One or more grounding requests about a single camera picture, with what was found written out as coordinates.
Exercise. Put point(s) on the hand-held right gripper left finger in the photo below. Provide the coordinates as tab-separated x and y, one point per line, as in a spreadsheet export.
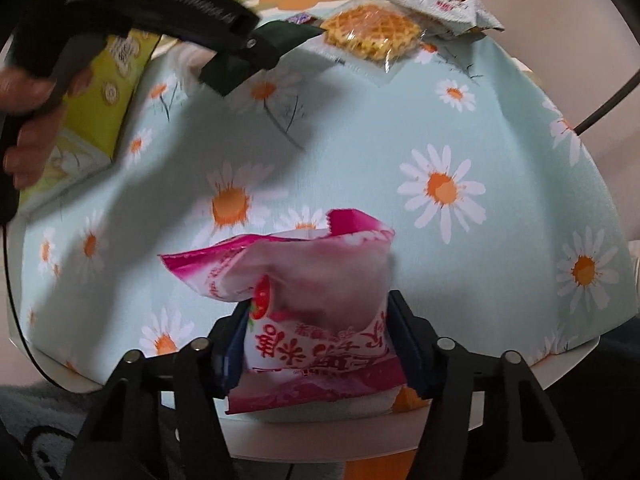
231	360

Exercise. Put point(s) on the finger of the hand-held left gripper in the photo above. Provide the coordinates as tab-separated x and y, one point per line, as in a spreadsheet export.
260	44

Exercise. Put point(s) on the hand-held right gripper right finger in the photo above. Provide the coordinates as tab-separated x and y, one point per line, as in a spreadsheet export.
407	345

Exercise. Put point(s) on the pink snack packet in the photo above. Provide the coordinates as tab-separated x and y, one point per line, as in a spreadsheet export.
320	280

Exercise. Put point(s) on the yellow-green cardboard box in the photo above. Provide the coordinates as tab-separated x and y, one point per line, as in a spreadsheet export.
95	120

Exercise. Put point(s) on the person's left hand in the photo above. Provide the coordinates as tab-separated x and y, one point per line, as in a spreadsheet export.
35	135

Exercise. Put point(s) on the purple snack packet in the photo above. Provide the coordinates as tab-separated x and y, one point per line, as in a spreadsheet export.
301	18

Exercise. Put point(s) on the white table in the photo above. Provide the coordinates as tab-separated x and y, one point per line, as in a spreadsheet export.
310	440

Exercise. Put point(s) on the waffle packet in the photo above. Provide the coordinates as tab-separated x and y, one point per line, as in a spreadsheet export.
372	30

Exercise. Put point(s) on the daisy print tablecloth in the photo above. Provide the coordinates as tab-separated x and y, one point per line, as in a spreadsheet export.
350	150

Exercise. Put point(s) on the white printed snack packet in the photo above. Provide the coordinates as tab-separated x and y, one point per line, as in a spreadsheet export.
440	0

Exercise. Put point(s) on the grey patterned rug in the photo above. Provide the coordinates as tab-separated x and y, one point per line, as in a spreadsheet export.
30	425

